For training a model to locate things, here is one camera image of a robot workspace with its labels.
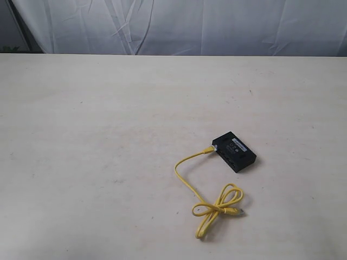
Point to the black network switch box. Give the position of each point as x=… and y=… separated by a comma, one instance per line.
x=234, y=152

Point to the white backdrop curtain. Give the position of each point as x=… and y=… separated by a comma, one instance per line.
x=265, y=28

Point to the black stand pole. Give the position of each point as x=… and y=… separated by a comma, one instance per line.
x=31, y=45

